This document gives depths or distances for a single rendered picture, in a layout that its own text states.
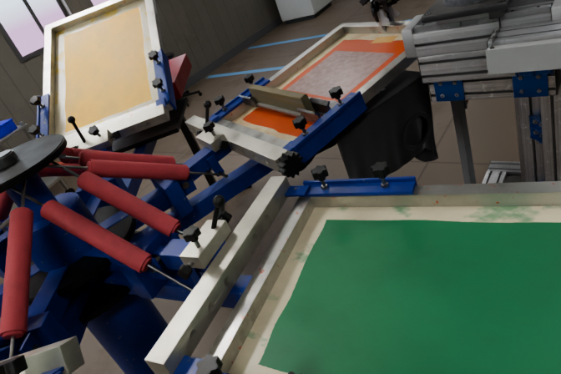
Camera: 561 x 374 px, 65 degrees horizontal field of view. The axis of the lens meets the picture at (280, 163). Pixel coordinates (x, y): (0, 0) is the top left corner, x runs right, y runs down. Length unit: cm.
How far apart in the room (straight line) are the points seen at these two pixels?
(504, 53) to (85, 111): 165
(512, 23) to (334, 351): 96
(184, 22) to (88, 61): 452
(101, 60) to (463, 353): 194
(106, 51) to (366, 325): 181
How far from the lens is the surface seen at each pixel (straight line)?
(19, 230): 120
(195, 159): 149
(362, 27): 202
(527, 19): 136
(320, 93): 167
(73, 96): 223
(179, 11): 676
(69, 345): 87
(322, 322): 90
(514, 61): 127
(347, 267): 98
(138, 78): 208
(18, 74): 548
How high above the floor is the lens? 163
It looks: 28 degrees down
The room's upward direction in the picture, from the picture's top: 22 degrees counter-clockwise
